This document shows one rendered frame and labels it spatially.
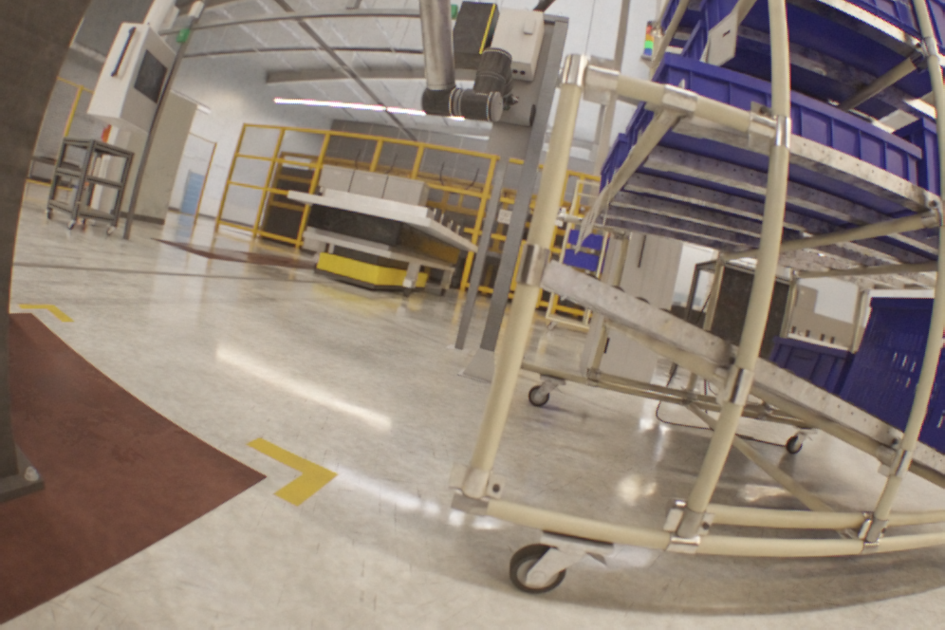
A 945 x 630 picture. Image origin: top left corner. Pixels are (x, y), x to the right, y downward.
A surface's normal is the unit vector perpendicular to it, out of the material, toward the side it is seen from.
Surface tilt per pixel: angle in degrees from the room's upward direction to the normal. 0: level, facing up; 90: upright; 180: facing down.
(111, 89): 90
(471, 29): 90
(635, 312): 90
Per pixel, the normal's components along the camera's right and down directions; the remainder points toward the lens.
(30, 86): 0.96, 0.23
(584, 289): -0.14, -0.03
